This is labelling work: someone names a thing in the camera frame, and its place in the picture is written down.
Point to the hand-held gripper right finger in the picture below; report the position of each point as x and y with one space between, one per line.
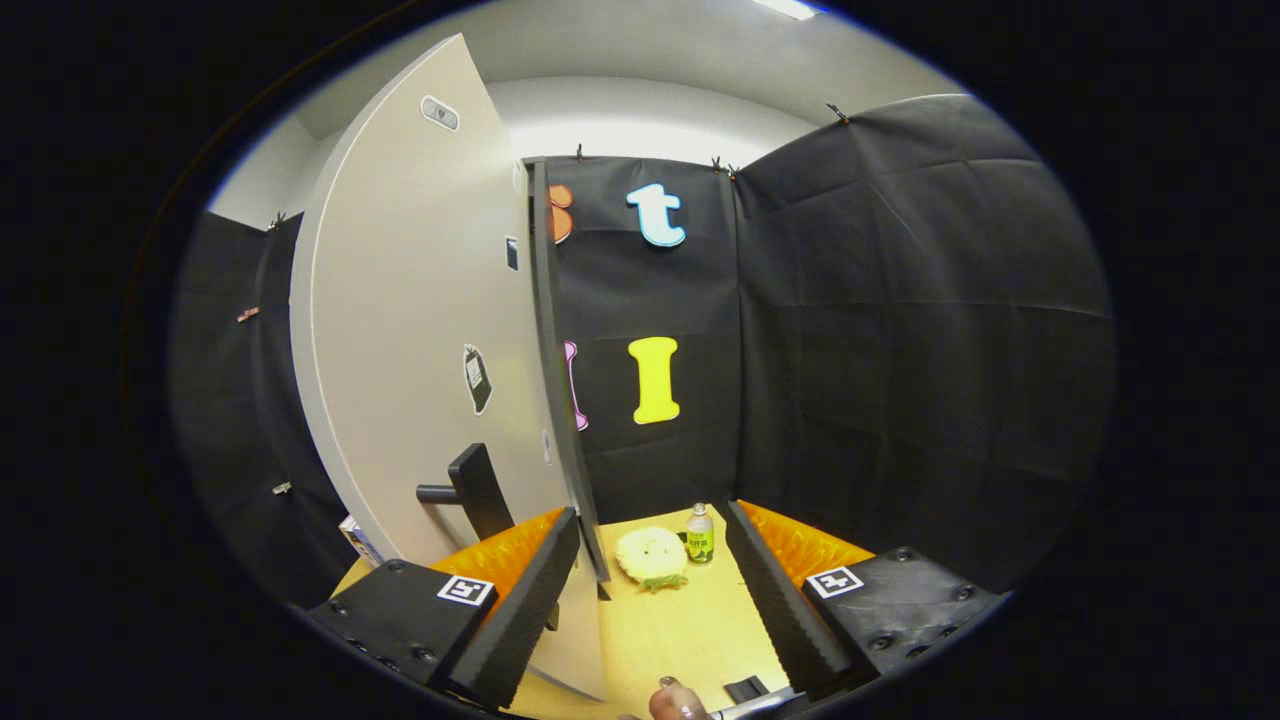
785 610

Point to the yellow plush toy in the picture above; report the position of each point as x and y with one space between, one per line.
650 555

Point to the black backdrop cloth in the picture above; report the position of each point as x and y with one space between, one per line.
900 350

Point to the long ceiling light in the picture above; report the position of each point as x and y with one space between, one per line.
790 8

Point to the grey shoe cabinet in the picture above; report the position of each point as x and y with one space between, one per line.
545 300

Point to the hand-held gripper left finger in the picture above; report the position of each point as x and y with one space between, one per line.
525 610

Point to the green drink bottle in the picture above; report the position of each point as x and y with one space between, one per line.
700 540

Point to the blue cover book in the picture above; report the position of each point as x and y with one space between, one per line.
360 540

